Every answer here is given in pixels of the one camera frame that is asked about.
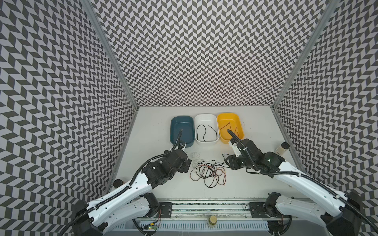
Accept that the brass knob on rail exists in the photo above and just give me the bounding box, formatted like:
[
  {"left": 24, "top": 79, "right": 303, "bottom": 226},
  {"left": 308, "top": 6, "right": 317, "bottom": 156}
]
[{"left": 207, "top": 215, "right": 218, "bottom": 228}]

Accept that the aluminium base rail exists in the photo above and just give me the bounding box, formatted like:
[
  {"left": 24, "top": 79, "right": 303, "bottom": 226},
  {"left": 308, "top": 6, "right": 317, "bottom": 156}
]
[{"left": 91, "top": 199, "right": 337, "bottom": 222}]

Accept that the small jar black lid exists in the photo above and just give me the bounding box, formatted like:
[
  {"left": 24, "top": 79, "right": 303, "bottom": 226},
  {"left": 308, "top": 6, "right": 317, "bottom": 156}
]
[
  {"left": 275, "top": 142, "right": 290, "bottom": 156},
  {"left": 113, "top": 179, "right": 124, "bottom": 189}
]

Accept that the small circuit board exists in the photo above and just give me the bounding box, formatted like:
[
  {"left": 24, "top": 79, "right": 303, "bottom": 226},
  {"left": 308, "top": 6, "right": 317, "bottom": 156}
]
[{"left": 143, "top": 223, "right": 158, "bottom": 231}]

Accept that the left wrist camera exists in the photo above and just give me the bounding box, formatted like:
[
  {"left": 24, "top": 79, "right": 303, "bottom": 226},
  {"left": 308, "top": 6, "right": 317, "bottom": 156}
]
[{"left": 177, "top": 141, "right": 187, "bottom": 151}]

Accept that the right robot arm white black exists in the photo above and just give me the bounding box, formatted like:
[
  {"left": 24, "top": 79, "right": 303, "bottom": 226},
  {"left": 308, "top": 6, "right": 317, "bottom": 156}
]
[{"left": 225, "top": 130, "right": 378, "bottom": 236}]

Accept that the tangled pile red cable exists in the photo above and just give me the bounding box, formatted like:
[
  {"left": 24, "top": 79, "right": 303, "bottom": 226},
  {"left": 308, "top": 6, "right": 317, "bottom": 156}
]
[{"left": 189, "top": 163, "right": 227, "bottom": 186}]

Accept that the white plastic bin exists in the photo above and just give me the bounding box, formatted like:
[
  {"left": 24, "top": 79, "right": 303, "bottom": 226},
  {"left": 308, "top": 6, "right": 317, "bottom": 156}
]
[{"left": 194, "top": 114, "right": 220, "bottom": 146}]

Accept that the tangled pile black cable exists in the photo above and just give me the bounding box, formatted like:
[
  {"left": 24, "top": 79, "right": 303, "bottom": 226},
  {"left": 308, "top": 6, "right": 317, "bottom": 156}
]
[{"left": 195, "top": 153, "right": 234, "bottom": 189}]

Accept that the small jar left black lid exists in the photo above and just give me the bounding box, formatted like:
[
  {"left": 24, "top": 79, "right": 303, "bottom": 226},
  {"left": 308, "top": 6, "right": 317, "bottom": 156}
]
[{"left": 113, "top": 179, "right": 124, "bottom": 189}]

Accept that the small jar right black lid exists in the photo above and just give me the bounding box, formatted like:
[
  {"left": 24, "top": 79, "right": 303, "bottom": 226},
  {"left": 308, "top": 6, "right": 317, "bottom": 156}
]
[{"left": 275, "top": 142, "right": 290, "bottom": 156}]

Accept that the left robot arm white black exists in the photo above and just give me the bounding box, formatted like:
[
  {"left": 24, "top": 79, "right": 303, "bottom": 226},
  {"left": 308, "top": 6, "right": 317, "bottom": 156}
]
[{"left": 59, "top": 132, "right": 192, "bottom": 236}]

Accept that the white thin cable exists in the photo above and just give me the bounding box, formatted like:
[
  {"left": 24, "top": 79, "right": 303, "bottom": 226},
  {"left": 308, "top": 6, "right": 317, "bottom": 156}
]
[{"left": 185, "top": 151, "right": 219, "bottom": 169}]

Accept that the dark teal plastic bin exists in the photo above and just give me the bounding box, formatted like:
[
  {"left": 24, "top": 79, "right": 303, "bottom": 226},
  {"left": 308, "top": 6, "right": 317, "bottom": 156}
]
[{"left": 170, "top": 116, "right": 195, "bottom": 148}]

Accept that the yellow plastic bin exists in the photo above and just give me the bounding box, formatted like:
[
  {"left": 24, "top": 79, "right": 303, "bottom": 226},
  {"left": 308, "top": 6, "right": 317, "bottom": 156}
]
[{"left": 217, "top": 113, "right": 244, "bottom": 144}]

